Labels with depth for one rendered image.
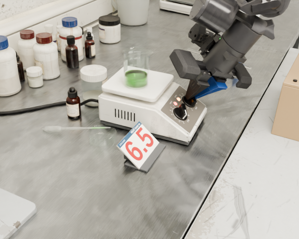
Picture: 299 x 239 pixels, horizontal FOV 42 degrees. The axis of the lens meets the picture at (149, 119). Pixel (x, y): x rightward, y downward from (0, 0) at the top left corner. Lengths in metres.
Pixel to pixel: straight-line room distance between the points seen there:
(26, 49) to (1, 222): 0.55
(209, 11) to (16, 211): 0.45
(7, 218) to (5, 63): 0.42
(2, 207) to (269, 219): 0.41
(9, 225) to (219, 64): 0.45
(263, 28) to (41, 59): 0.54
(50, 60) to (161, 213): 0.53
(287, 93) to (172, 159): 0.26
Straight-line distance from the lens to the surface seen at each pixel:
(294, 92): 0.80
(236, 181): 0.71
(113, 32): 1.23
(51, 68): 1.02
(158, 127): 0.76
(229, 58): 0.73
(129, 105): 0.77
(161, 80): 0.82
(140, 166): 0.71
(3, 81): 0.96
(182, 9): 1.55
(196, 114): 0.81
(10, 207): 0.65
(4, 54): 0.94
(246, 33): 0.72
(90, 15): 1.38
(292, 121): 0.83
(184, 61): 0.71
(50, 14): 1.21
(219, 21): 0.70
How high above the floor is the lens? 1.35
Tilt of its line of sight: 32 degrees down
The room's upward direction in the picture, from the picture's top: 2 degrees clockwise
